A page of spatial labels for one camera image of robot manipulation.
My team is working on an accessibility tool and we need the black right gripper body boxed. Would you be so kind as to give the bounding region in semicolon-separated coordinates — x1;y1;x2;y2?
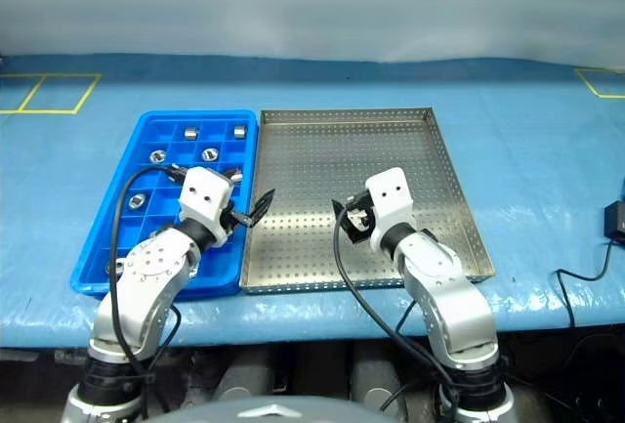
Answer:
345;190;377;244

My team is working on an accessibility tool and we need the blue plastic table cover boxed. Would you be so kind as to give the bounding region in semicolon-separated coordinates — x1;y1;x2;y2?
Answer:
0;53;625;349

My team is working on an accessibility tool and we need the grey rounded shape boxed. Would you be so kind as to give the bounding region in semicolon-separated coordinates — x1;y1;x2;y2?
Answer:
351;344;416;404
214;349;279;400

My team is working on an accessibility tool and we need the blue compartment plastic tray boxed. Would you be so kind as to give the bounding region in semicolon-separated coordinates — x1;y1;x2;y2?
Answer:
70;108;260;301

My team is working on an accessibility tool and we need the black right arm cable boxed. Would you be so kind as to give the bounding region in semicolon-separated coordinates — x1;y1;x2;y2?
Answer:
333;202;463;423

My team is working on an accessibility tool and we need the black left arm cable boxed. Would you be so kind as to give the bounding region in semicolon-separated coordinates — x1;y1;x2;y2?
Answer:
108;163;189;422

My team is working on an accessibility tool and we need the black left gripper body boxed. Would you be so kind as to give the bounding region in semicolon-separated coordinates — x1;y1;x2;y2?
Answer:
219;203;256;237

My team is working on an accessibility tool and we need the perforated steel tray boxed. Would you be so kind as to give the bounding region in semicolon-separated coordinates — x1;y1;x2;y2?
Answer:
239;106;496;296

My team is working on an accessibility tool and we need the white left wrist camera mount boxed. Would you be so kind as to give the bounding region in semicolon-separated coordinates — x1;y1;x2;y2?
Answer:
177;166;234;249

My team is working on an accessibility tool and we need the small black box device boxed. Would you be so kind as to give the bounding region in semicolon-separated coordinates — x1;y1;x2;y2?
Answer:
604;200;625;243

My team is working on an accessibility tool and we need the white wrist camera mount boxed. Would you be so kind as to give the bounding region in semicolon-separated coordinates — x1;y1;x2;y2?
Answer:
177;166;234;249
363;166;417;251

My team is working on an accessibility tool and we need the thin black device cable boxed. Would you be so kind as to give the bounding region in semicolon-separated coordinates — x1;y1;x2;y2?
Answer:
556;239;615;329

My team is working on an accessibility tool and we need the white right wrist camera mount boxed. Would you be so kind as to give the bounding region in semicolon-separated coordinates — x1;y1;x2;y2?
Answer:
363;166;417;251

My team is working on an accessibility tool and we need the grey robot torso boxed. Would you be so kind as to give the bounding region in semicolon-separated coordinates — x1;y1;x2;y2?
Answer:
183;396;426;423

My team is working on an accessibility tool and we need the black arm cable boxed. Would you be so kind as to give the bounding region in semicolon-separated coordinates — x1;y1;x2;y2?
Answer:
108;163;189;422
333;202;463;423

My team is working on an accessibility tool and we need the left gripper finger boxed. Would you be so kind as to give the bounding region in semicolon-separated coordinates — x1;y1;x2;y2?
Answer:
248;188;277;224

